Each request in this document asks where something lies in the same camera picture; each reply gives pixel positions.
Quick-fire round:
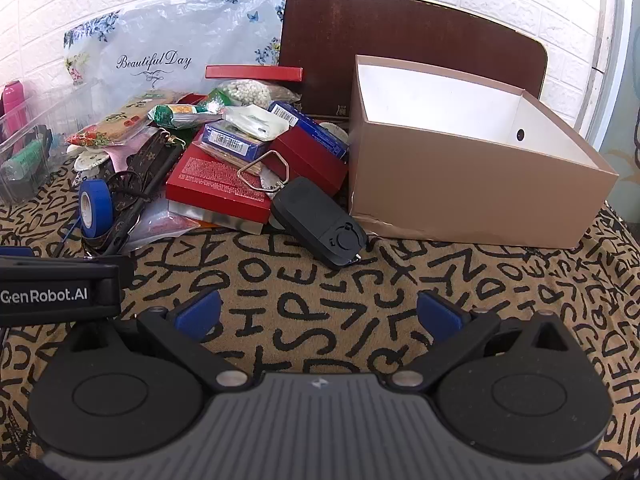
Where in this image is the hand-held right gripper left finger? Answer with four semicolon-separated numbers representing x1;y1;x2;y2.
65;290;253;394

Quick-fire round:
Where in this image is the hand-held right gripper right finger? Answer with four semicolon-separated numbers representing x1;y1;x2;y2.
390;290;574;396

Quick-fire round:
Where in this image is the blue tape roll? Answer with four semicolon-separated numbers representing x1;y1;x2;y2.
78;179;119;240

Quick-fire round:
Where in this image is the brown cardboard box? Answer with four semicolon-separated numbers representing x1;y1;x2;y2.
347;54;621;252

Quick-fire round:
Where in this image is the black key fob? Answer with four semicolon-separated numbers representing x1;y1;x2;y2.
269;176;369;270

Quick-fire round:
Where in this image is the clear plastic bin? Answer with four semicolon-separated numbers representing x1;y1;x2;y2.
0;79;103;207

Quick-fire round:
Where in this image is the pink clear plastic pouch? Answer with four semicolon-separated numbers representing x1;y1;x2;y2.
120;195;202;253

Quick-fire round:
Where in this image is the letter-printed blanket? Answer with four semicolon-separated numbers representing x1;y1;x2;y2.
0;152;640;480

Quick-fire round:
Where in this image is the white paper dish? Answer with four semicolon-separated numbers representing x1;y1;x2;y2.
67;146;113;173

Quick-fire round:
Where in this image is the large red gift box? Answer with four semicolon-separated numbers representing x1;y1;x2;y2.
165;132;269;236

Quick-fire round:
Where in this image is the pink bottle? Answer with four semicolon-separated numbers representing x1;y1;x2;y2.
1;81;27;157

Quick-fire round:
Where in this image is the metal carabiner clip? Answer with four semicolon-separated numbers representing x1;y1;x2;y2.
237;149;292;195

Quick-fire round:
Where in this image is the biscuit packet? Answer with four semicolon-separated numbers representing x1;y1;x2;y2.
65;91;187;150

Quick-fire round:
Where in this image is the small blue carton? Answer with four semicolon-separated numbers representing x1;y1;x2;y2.
201;120;275;164

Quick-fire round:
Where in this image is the small red box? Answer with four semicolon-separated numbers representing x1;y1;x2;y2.
269;126;349;197

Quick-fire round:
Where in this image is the green snack packet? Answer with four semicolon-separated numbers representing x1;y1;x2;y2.
148;103;227;130

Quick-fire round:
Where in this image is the white paper sachet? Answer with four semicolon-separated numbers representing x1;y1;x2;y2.
221;105;291;142

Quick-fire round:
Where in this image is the long blue carton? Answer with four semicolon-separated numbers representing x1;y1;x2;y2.
267;100;350;162

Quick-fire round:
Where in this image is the bag of white beads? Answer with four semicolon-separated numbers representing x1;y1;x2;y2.
216;79;302;109

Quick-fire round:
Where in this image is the flat red box lid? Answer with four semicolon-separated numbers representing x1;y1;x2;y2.
205;64;305;84

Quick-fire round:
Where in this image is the floral clear plastic bag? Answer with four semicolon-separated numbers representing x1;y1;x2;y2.
62;0;289;108

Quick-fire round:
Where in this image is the dark brown wooden board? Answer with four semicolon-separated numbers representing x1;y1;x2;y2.
276;0;549;122

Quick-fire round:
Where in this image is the blue handled tool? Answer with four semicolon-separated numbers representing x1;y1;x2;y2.
52;217;83;256

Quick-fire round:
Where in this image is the brown patterned strap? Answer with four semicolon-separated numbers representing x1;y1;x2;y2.
80;129;187;257

